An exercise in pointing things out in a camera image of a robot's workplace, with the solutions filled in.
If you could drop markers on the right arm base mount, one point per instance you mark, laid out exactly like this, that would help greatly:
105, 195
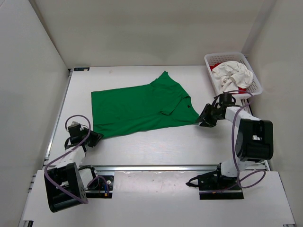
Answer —
214, 186

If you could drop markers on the white t shirt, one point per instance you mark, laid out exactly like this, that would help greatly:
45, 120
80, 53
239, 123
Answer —
233, 75

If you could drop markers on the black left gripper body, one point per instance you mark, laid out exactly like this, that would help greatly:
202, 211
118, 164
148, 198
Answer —
90, 139

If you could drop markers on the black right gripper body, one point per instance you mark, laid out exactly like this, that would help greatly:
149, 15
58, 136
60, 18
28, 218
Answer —
211, 115

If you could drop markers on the green polo t shirt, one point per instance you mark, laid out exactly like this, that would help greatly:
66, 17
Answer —
160, 104

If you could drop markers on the red t shirt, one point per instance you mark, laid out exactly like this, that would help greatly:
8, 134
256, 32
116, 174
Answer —
241, 89

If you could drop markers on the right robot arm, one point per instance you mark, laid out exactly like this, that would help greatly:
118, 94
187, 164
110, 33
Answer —
252, 138

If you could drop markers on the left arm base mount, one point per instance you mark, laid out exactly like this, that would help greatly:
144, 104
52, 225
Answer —
99, 183

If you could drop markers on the small dark label sticker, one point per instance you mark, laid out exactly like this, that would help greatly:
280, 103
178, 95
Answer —
81, 69

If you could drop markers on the white plastic mesh basket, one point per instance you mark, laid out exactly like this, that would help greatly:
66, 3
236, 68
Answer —
230, 71

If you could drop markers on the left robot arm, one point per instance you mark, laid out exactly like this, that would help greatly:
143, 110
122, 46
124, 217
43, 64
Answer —
67, 182

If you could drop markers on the aluminium front rail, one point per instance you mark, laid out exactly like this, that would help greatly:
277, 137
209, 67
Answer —
156, 168

